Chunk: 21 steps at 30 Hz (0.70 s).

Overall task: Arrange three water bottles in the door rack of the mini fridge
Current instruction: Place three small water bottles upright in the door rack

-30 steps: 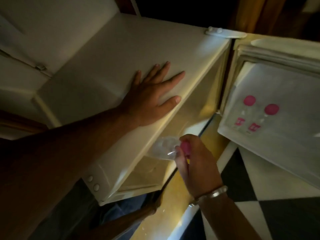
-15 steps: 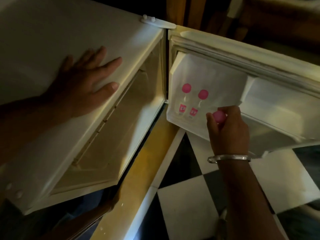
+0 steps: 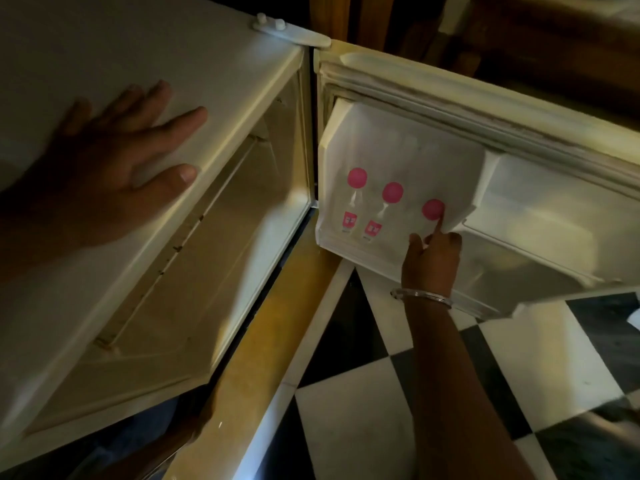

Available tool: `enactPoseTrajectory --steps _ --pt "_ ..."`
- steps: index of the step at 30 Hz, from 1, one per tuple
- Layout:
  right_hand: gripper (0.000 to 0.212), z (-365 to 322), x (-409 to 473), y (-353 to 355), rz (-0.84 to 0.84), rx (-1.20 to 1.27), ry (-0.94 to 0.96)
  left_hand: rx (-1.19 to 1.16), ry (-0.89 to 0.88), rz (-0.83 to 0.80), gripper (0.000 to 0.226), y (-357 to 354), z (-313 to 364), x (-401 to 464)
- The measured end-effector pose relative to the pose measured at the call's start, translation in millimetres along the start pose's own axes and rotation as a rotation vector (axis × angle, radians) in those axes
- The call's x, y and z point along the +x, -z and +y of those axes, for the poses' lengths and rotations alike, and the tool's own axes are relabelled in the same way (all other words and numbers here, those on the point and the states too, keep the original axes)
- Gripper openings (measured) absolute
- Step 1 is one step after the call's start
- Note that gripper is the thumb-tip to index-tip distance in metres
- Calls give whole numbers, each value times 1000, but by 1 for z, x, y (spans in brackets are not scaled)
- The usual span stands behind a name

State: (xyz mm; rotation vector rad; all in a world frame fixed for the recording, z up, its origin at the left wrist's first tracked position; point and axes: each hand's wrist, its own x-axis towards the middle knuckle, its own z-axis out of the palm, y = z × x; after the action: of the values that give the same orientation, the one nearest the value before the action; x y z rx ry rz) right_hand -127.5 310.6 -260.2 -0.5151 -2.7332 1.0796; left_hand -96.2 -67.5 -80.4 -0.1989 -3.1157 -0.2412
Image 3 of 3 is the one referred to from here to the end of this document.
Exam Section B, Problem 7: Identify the white mini fridge body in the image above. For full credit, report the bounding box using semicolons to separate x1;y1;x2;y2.
0;0;319;471

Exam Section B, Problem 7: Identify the white fridge door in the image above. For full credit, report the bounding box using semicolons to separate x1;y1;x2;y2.
314;40;640;321

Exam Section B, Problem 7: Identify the pink capped clear bottle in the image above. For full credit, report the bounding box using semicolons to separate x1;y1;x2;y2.
362;181;405;242
420;198;447;235
341;167;369;238

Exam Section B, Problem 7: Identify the person's left forearm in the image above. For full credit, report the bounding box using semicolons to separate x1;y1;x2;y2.
0;187;56;288

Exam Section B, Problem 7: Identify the clear bangle bracelet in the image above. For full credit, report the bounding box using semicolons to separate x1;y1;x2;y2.
390;287;453;310

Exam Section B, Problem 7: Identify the person's right hand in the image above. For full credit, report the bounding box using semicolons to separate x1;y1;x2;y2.
401;215;463;299

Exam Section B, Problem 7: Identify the person's right forearm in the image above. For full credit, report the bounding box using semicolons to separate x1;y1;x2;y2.
403;296;537;480

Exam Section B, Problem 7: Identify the person's leg in blue trousers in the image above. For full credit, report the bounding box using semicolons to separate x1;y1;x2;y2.
65;395;217;480

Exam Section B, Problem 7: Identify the translucent door shelf cover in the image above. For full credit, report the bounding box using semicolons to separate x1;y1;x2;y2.
318;99;501;255

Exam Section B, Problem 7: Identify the person's left hand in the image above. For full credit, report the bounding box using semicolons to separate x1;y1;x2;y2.
11;80;208;248

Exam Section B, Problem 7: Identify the white fridge door hinge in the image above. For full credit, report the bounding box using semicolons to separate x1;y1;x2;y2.
251;13;332;49

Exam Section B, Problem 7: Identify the dark wooden furniture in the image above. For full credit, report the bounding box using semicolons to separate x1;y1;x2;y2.
309;0;640;120

